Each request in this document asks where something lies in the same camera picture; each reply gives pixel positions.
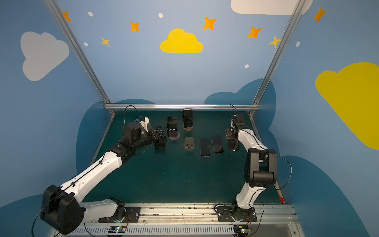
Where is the aluminium front rail bed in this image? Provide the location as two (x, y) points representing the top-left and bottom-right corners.
(67, 203), (305, 237)

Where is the right controller board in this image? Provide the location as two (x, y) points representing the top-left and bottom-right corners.
(233, 225), (250, 237)

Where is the aluminium right corner post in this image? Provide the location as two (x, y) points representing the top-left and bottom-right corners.
(252, 0), (307, 107)

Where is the controller board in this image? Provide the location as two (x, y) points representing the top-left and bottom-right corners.
(108, 226), (127, 234)
(233, 225), (250, 237)

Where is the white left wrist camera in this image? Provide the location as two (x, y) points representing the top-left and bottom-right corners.
(139, 117), (150, 131)

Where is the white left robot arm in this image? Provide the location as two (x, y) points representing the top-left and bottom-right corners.
(37, 117), (167, 235)

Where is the black phone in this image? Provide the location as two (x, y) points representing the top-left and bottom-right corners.
(167, 117), (178, 138)
(228, 139), (239, 152)
(212, 135), (224, 154)
(183, 109), (193, 126)

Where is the grey round rear stand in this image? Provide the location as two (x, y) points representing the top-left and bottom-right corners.
(168, 132), (180, 140)

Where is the grey round phone stand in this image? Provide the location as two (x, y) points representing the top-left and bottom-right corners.
(184, 137), (195, 151)

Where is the left controller board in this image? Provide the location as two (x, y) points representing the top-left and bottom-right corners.
(108, 226), (127, 234)

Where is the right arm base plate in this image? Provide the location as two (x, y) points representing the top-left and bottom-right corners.
(214, 205), (257, 222)

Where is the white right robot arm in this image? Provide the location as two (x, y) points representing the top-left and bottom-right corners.
(226, 113), (278, 222)

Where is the black phone on wooden stand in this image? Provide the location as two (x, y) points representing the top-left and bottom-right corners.
(183, 109), (193, 126)

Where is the aluminium corner post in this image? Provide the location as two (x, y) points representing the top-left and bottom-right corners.
(252, 0), (307, 107)
(44, 0), (111, 105)

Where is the phone with light green edge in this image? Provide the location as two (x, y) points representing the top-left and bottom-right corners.
(154, 135), (167, 151)

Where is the aluminium left corner post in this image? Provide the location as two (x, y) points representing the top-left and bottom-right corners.
(44, 0), (111, 105)

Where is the aluminium back frame rail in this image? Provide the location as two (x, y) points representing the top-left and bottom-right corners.
(104, 103), (260, 111)

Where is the purple phone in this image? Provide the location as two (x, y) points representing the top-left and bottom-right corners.
(200, 138), (211, 157)

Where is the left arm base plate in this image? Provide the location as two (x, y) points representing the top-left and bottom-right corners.
(98, 206), (141, 223)

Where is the wooden round phone stand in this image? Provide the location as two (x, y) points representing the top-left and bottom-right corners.
(182, 125), (193, 131)

